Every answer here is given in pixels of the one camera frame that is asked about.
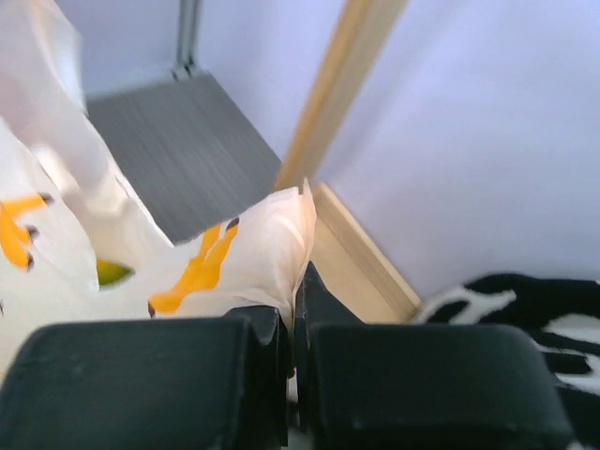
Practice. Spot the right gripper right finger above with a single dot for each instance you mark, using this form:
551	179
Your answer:
409	386

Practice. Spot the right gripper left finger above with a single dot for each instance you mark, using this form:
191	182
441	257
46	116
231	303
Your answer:
208	383

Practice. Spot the banana print plastic bag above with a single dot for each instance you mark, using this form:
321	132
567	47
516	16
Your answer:
65	203

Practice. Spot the fake yellow lemon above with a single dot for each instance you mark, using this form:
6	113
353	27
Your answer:
109	273

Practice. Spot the wooden clothes rack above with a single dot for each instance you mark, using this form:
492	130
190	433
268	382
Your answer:
352	265

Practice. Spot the black white zebra garment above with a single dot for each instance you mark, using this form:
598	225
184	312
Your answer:
561	316

